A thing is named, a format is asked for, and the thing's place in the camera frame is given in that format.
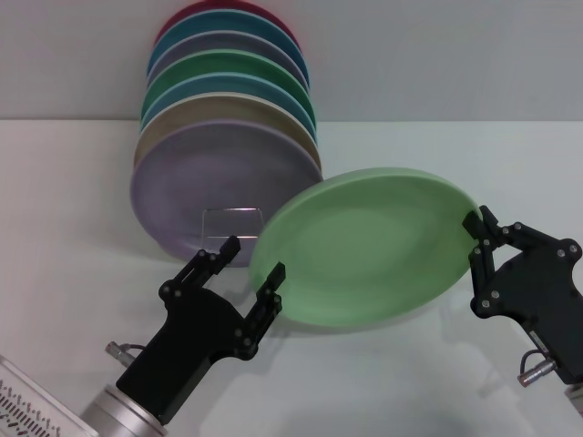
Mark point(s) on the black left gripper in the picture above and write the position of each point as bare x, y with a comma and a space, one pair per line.
182, 346

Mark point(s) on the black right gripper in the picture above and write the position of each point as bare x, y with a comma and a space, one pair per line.
542, 296

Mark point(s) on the light green plate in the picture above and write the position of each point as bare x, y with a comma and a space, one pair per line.
364, 246

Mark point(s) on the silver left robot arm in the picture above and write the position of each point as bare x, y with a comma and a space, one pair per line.
118, 409

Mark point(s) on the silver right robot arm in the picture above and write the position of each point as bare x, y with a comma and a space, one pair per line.
577, 400

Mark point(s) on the lilac plate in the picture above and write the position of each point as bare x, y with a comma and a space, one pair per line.
182, 182

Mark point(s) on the beige plate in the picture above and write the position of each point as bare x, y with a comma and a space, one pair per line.
191, 109

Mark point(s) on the light blue plate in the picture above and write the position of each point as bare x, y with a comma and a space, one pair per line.
218, 84

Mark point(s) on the dark green plate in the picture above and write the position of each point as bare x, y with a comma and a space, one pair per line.
218, 61

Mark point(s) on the grey lilac-rimmed plate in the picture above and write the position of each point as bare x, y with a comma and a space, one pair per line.
218, 42

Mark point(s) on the teal blue plate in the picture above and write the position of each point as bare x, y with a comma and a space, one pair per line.
218, 20

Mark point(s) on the crimson red plate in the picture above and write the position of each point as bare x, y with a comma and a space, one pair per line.
175, 16

